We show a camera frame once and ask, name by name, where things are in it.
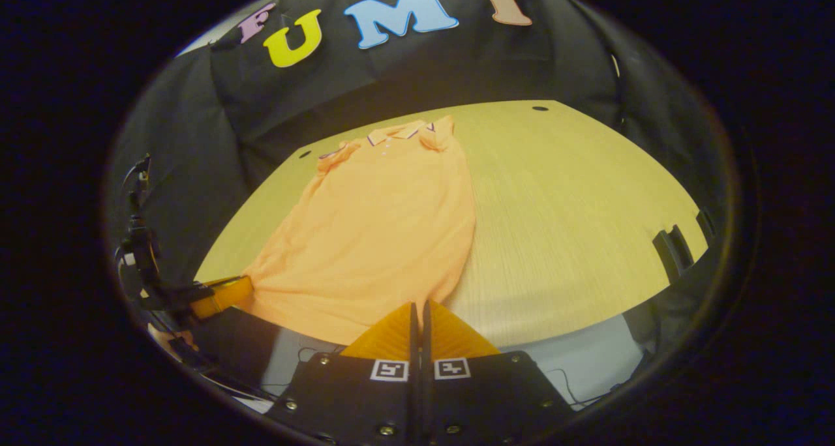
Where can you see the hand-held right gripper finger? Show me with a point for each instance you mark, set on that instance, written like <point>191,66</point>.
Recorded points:
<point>415,368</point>
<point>426,381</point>

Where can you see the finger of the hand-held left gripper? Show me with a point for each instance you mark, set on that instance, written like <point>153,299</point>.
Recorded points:
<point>222,296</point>

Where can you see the orange T-shirt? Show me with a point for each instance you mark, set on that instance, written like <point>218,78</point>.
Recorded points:
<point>378,237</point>

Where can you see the black backdrop cloth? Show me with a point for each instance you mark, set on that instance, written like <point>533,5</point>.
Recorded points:
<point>274,113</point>

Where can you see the black table clamp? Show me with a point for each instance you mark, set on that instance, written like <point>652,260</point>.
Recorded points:
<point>668,257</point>
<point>706,224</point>

